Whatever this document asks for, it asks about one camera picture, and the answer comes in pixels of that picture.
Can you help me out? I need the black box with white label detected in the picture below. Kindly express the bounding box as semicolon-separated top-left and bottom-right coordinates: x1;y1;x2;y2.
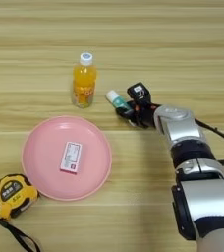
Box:
127;82;152;106

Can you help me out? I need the small white pink card box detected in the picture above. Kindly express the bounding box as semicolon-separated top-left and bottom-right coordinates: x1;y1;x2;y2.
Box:
59;141;84;174

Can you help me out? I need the pink round plate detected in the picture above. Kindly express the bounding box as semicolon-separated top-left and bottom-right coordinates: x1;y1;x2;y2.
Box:
21;115;113;202

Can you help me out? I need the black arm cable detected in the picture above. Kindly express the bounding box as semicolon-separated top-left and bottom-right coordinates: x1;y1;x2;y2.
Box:
194;118;224;166

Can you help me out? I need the green and white glue stick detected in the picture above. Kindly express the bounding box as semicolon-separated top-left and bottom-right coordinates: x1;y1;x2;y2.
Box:
105;90;132;111

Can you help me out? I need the yellow tape measure black strap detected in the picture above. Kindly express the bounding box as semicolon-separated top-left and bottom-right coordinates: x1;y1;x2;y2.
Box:
0;173;42;252

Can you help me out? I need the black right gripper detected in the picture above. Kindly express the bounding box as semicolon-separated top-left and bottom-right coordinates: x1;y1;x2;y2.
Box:
115;103;161;130

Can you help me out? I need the orange juice bottle white cap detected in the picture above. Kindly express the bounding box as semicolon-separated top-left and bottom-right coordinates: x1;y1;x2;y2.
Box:
71;52;98;109

